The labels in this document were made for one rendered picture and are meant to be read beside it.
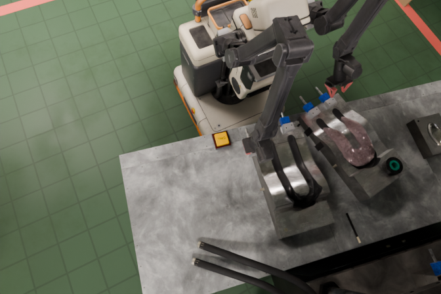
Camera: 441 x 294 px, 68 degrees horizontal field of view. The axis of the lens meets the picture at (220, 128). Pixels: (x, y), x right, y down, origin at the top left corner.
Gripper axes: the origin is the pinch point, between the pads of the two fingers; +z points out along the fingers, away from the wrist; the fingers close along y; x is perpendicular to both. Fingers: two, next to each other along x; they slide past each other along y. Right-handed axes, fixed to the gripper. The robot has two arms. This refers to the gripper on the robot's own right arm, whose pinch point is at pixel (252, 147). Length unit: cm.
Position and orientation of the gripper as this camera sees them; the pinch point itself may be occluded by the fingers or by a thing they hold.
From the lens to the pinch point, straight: 148.1
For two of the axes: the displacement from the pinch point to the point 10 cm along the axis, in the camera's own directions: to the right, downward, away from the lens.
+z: -0.3, 2.9, 9.6
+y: 9.6, -2.4, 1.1
